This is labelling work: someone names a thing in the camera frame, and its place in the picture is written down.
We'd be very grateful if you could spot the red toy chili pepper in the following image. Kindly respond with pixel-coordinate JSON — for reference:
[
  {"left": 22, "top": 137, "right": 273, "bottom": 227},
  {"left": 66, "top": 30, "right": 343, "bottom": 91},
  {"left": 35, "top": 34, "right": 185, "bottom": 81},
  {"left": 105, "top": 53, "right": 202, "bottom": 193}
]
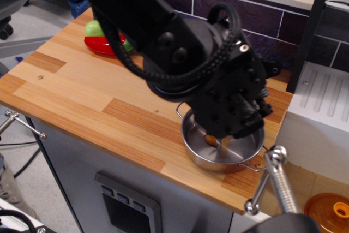
[{"left": 84, "top": 33, "right": 134, "bottom": 56}]

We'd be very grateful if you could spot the stainless steel pot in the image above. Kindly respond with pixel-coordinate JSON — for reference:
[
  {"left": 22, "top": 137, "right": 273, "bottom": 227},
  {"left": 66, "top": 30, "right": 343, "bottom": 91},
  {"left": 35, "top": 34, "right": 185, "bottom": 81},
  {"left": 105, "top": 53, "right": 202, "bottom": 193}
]
[{"left": 176, "top": 104, "right": 266, "bottom": 173}]

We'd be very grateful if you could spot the black vertical post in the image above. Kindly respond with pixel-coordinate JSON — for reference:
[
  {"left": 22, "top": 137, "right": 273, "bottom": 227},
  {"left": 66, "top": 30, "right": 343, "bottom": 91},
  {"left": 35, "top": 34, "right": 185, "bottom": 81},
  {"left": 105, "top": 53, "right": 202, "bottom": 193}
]
[{"left": 286, "top": 0, "right": 326, "bottom": 93}]

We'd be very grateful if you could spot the office chair base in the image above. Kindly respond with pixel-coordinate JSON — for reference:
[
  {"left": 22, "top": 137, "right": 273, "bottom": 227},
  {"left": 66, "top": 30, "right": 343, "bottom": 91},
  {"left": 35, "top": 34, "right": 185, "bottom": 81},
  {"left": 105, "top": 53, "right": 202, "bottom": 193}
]
[{"left": 0, "top": 16, "right": 14, "bottom": 40}]

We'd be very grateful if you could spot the green toy apple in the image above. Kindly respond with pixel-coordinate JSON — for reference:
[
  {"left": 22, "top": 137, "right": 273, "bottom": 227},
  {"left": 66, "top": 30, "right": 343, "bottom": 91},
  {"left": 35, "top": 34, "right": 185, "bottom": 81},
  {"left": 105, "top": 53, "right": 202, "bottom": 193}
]
[{"left": 85, "top": 20, "right": 105, "bottom": 37}]

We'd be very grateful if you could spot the white toy sink drainer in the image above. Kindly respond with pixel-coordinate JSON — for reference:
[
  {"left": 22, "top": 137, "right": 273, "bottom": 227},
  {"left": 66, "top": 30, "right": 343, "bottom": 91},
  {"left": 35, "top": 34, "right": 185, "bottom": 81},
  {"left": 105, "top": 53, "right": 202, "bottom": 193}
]
[{"left": 288, "top": 62, "right": 348, "bottom": 132}]

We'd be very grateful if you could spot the black floor cable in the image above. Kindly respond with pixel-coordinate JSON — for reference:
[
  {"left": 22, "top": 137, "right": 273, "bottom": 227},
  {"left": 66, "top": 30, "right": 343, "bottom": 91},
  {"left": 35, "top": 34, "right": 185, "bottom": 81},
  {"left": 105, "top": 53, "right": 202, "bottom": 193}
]
[{"left": 0, "top": 141, "right": 41, "bottom": 178}]

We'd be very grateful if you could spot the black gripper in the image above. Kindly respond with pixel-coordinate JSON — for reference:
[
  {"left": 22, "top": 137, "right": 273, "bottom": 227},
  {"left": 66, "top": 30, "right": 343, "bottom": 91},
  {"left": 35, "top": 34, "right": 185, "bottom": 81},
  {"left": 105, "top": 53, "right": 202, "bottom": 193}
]
[{"left": 188, "top": 41, "right": 281, "bottom": 139}]

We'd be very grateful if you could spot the grey toy oven panel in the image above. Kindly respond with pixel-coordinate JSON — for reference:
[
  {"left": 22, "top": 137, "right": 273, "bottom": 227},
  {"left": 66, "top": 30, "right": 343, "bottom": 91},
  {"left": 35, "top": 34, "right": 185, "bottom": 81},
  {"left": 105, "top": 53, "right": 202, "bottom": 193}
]
[{"left": 95, "top": 172, "right": 163, "bottom": 233}]

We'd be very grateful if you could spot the silver clamp handle left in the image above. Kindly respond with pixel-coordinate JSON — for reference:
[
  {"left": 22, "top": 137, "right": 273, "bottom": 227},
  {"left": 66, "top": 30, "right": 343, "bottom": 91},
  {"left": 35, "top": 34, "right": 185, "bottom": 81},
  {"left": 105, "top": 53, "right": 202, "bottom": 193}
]
[{"left": 1, "top": 110, "right": 47, "bottom": 140}]

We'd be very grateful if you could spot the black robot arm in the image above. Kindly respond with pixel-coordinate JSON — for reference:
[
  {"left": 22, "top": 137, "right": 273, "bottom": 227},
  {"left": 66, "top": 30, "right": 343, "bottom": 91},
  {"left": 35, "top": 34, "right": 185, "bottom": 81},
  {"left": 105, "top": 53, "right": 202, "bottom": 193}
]
[{"left": 88, "top": 0, "right": 280, "bottom": 139}]

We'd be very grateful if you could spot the orange plastic lid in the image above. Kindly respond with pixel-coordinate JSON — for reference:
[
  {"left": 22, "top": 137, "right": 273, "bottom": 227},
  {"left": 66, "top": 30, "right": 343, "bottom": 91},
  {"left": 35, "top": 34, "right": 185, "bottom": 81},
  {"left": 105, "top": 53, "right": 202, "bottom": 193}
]
[{"left": 304, "top": 193, "right": 348, "bottom": 232}]

